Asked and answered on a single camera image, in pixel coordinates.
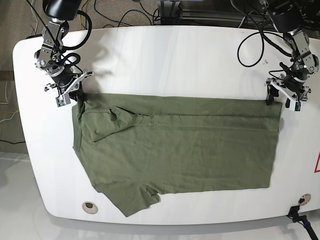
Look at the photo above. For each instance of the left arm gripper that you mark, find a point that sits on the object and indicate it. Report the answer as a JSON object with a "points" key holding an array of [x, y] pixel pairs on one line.
{"points": [[288, 85]]}

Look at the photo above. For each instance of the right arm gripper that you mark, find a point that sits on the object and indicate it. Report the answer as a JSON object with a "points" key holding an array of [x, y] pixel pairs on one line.
{"points": [[64, 80]]}

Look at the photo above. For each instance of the olive green T-shirt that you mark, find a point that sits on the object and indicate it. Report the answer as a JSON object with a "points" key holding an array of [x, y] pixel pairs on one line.
{"points": [[135, 148]]}

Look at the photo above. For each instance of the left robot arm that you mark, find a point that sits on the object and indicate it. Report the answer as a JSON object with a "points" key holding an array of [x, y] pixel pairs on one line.
{"points": [[288, 20]]}

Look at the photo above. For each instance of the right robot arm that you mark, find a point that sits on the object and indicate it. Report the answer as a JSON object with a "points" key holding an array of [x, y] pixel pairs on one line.
{"points": [[59, 61]]}

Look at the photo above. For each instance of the red triangle sticker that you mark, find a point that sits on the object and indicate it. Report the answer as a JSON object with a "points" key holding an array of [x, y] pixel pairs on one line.
{"points": [[317, 166]]}

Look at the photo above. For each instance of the right silver table grommet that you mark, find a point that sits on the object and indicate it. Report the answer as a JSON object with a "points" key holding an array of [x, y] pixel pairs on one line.
{"points": [[304, 199]]}

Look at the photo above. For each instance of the silver table grommet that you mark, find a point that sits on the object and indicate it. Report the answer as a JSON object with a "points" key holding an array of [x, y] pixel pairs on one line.
{"points": [[90, 208], [304, 199]]}

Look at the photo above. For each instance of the left silver table grommet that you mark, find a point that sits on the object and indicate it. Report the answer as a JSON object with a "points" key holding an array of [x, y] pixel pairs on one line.
{"points": [[90, 208]]}

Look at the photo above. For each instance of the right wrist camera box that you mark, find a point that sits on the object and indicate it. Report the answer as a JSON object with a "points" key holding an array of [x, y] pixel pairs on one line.
{"points": [[63, 100]]}

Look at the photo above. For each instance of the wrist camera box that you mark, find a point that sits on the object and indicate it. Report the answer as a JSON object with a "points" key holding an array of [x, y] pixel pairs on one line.
{"points": [[293, 105], [63, 100]]}

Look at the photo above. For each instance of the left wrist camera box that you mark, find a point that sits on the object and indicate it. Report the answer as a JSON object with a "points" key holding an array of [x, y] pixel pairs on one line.
{"points": [[293, 105]]}

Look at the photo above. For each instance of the black aluminium frame post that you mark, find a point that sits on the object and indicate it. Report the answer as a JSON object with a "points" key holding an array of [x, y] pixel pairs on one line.
{"points": [[170, 12]]}

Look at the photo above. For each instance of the black clamp with cable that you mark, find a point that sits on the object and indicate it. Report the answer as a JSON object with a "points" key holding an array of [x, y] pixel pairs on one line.
{"points": [[303, 220]]}

